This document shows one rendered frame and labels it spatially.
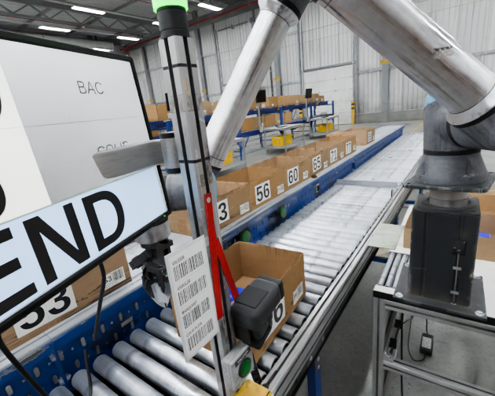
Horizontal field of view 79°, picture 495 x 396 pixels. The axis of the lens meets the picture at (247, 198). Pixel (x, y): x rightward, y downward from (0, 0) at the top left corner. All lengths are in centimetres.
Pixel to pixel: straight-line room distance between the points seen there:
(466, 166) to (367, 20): 53
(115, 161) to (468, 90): 75
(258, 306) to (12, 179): 43
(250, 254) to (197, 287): 74
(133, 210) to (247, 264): 81
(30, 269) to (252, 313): 36
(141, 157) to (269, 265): 81
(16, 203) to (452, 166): 102
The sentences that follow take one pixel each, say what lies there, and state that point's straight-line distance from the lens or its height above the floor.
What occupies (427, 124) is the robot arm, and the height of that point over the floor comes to 133.
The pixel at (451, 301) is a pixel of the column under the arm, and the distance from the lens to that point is 124.
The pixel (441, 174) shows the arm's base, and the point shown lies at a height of 119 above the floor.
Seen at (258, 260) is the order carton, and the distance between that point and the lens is 124.
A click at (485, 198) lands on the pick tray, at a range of 211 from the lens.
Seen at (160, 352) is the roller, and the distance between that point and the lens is 109.
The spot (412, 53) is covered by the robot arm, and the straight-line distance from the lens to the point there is 81.
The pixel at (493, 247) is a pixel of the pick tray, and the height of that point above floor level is 81.
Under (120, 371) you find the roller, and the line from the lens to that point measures 108.
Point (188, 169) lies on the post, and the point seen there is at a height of 135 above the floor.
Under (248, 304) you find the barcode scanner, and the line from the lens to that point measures 61.
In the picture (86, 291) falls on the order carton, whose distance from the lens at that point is 113.
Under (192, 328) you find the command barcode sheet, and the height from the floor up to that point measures 110.
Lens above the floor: 144
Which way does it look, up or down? 17 degrees down
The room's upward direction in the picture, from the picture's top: 6 degrees counter-clockwise
